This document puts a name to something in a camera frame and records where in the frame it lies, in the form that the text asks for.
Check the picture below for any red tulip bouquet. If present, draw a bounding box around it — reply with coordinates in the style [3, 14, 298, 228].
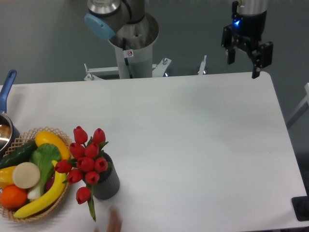
[55, 126, 113, 221]

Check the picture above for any orange fruit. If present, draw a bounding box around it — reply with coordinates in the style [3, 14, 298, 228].
[0, 185, 28, 209]

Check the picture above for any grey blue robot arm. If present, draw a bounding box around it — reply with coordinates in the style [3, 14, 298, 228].
[84, 0, 273, 79]

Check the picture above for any purple red onion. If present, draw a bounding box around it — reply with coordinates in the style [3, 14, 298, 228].
[45, 175, 55, 192]

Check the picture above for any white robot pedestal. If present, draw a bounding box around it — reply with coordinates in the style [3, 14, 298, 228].
[109, 13, 159, 79]

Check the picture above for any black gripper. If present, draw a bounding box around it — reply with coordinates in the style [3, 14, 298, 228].
[221, 11, 273, 79]

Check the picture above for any green cucumber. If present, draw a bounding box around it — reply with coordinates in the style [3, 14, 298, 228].
[0, 141, 37, 169]

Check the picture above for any blurred human hand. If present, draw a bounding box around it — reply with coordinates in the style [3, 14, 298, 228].
[106, 206, 123, 232]

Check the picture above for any white frame at right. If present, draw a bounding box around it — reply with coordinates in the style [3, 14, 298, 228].
[286, 83, 309, 130]

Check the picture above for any yellow bell pepper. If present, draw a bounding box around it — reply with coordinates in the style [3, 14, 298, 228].
[0, 166, 16, 189]

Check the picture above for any blue handled saucepan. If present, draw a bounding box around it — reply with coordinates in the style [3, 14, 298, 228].
[0, 70, 20, 159]

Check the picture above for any yellow banana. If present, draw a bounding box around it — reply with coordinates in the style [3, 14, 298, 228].
[14, 171, 67, 219]

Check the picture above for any round beige disc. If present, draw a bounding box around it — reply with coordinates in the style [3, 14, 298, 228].
[12, 162, 41, 189]

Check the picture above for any grey ribbed vase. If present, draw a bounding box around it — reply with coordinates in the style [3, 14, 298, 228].
[93, 152, 120, 200]

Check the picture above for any black device at edge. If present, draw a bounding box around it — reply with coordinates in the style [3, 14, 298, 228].
[291, 196, 309, 221]

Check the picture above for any green bok choy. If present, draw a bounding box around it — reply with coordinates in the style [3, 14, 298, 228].
[28, 143, 61, 201]

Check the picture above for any woven wicker basket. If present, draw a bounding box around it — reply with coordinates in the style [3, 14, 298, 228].
[0, 127, 72, 223]

